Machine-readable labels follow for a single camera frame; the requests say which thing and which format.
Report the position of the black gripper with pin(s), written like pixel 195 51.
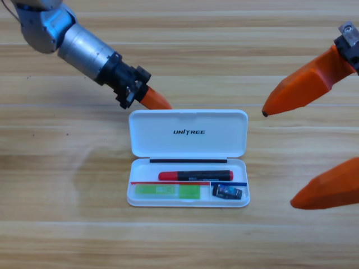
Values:
pixel 126 81
pixel 352 50

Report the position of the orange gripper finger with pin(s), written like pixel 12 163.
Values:
pixel 331 190

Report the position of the red and black marker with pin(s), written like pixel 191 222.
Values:
pixel 168 175

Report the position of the white Unitree pencil case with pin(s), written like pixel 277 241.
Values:
pixel 168 140

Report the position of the dark blue eraser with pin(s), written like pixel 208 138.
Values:
pixel 227 192

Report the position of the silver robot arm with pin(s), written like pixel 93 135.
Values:
pixel 81 53

